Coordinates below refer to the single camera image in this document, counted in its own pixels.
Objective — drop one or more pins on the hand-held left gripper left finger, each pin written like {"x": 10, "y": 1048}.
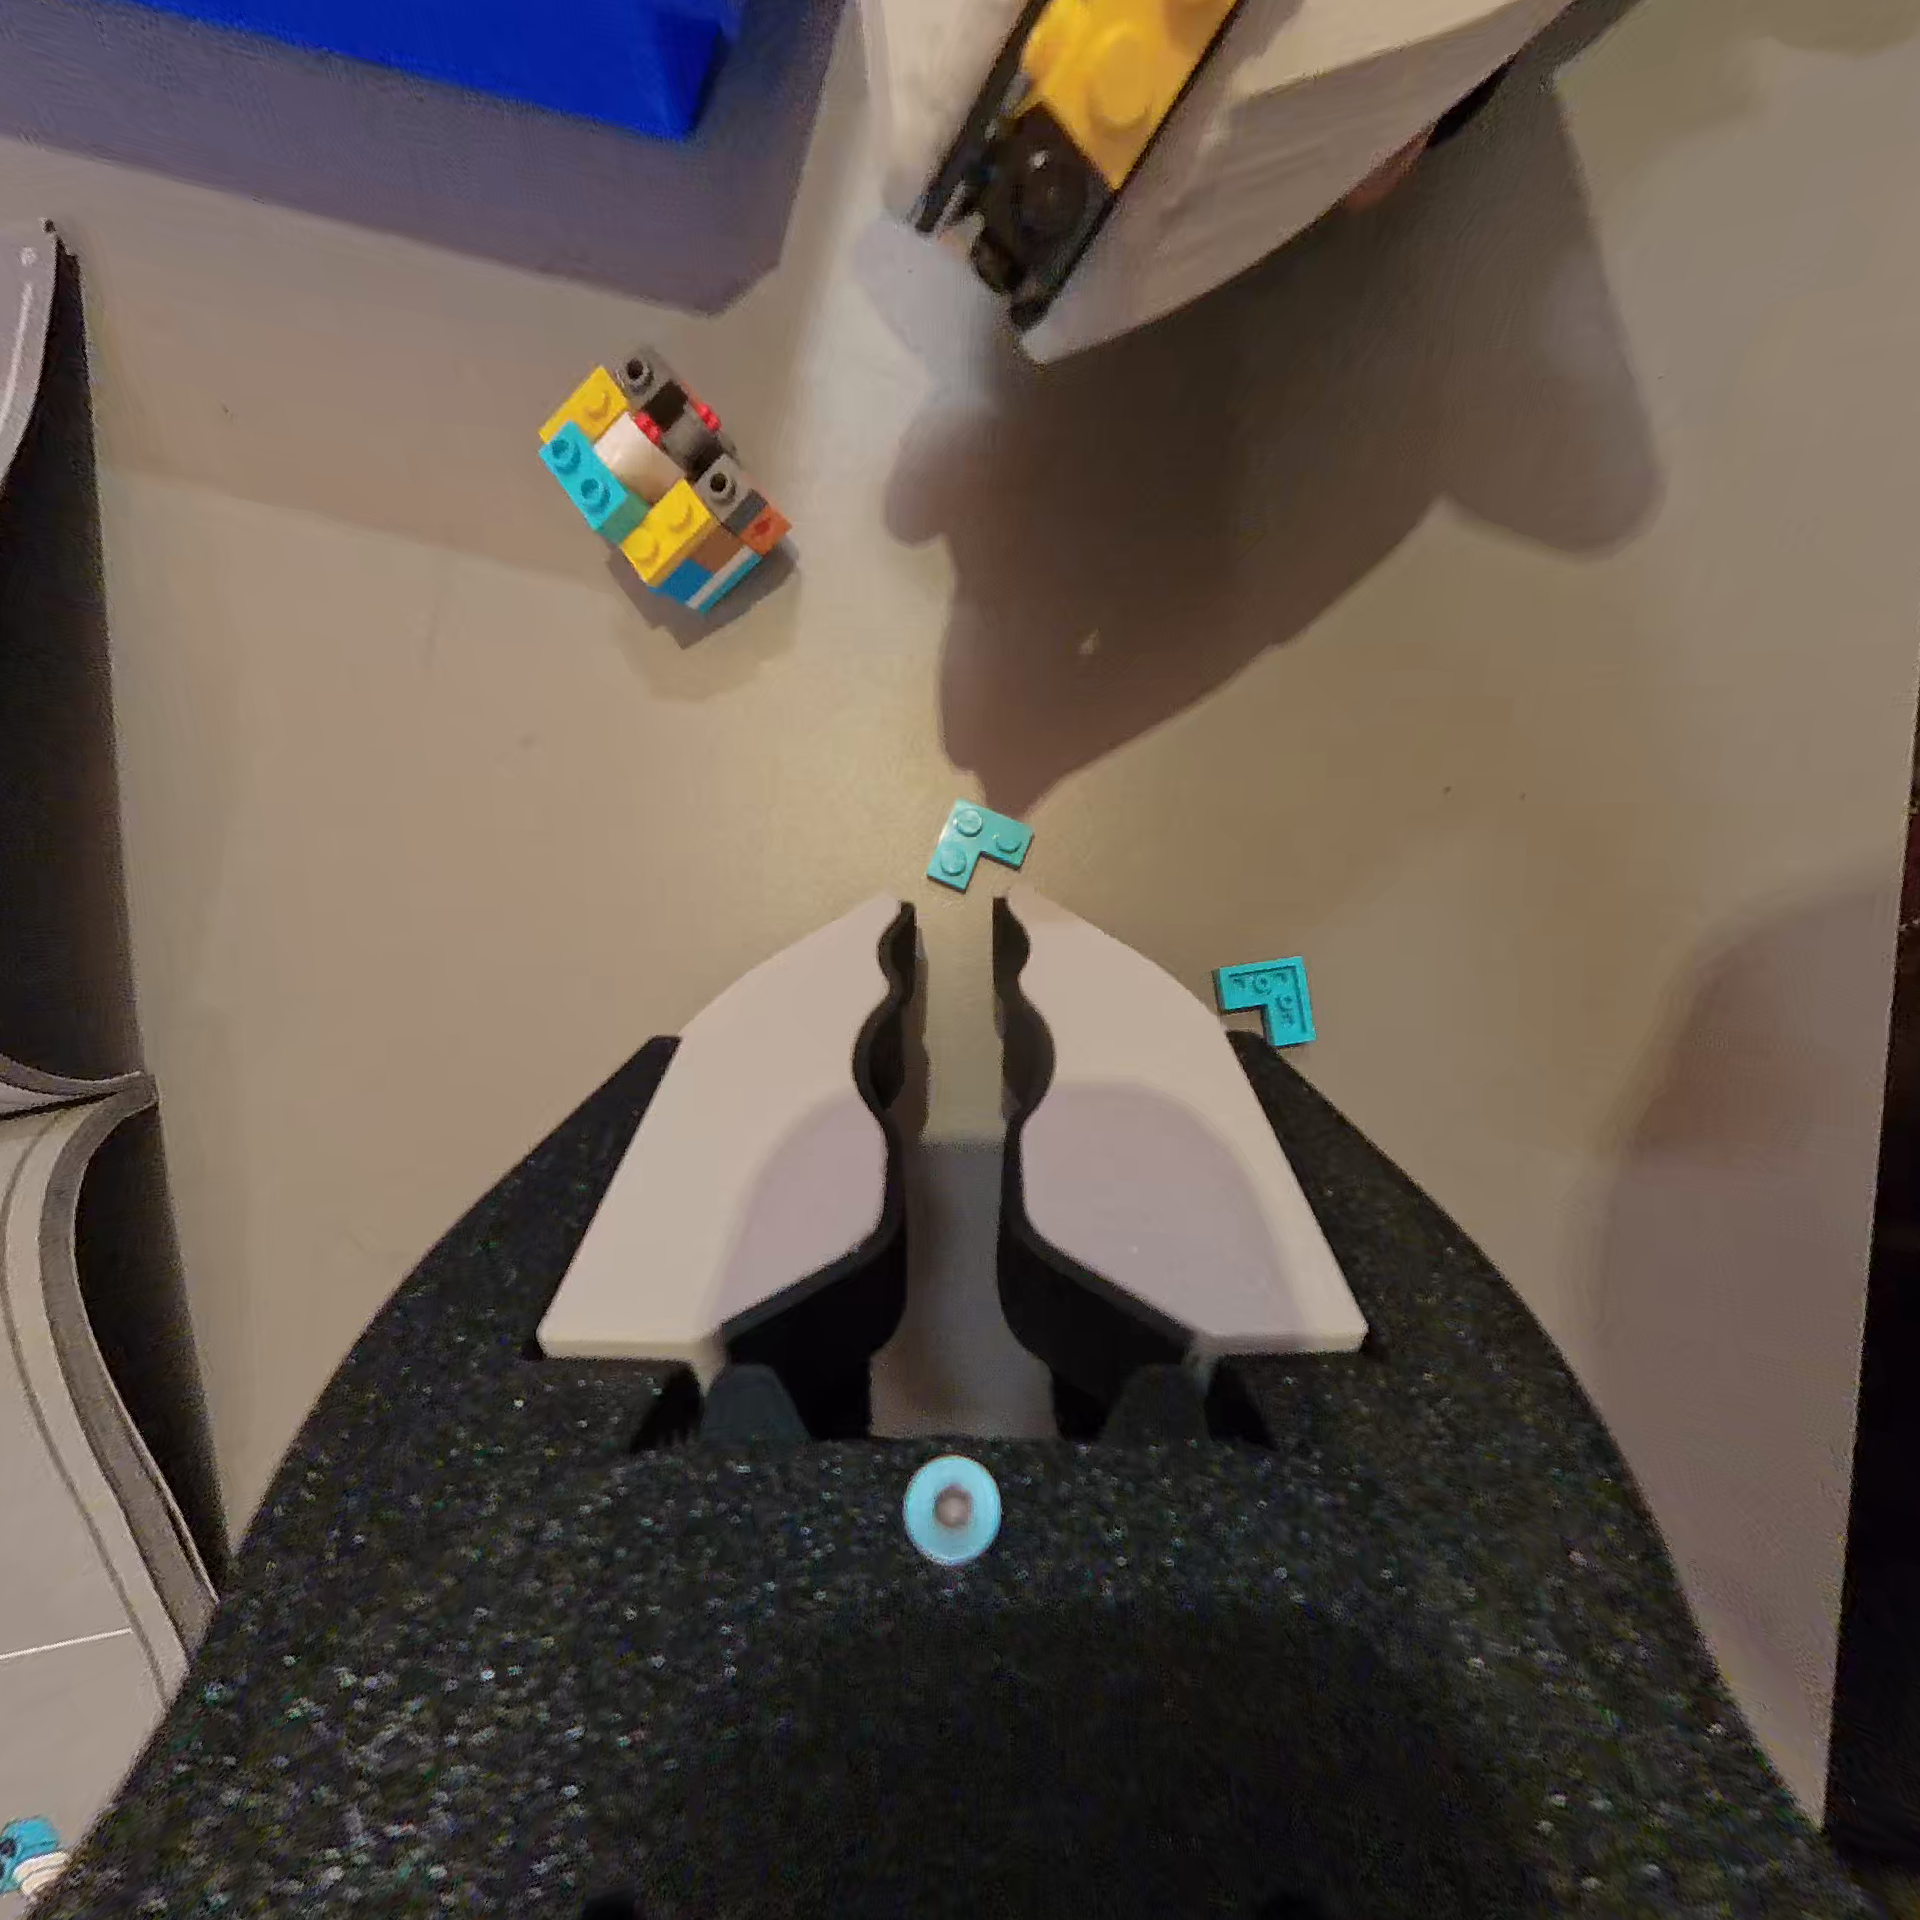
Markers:
{"x": 721, "y": 1200}

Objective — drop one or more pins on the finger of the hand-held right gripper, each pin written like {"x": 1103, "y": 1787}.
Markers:
{"x": 1320, "y": 106}
{"x": 944, "y": 76}

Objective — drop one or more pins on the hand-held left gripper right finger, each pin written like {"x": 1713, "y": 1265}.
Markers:
{"x": 1184, "y": 1200}

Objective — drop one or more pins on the yellow and black brick assembly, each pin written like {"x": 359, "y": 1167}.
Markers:
{"x": 1118, "y": 76}

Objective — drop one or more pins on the teal corner plate brick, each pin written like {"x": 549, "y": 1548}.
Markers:
{"x": 1266, "y": 990}
{"x": 975, "y": 843}

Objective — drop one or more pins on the multicoloured brick model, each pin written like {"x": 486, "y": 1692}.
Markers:
{"x": 661, "y": 480}

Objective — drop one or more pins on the blue storage bin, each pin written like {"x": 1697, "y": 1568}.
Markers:
{"x": 450, "y": 44}

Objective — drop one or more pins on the brick instruction booklet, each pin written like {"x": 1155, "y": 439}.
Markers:
{"x": 61, "y": 750}

